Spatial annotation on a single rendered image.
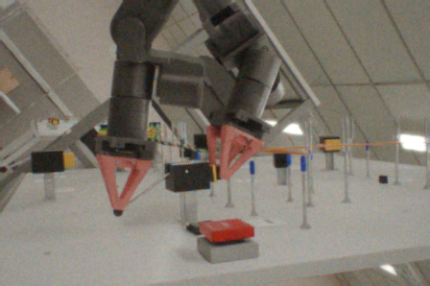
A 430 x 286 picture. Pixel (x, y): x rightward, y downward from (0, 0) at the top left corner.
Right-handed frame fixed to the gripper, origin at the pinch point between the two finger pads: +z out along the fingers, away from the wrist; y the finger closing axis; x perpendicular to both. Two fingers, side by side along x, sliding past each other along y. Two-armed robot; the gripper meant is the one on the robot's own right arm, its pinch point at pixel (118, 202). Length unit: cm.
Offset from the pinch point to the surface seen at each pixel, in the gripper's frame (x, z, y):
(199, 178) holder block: -10.8, -4.5, -2.0
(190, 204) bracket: -10.3, -0.5, -1.0
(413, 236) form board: -31.2, -1.3, -22.6
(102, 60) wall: -125, -131, 749
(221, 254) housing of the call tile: -6.8, 2.0, -20.3
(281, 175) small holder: -40.9, -5.0, 23.8
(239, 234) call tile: -8.7, -0.2, -20.2
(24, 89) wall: -13, -65, 760
